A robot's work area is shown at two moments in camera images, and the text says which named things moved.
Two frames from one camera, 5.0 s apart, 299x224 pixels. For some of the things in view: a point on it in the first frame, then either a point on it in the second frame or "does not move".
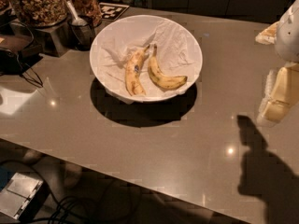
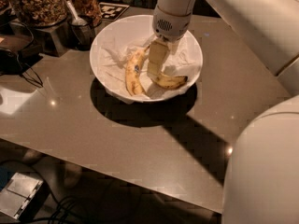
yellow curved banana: (162, 78) does not move
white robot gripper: (289, 36) → (169, 28)
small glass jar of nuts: (86, 2) does not move
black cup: (82, 35) does not move
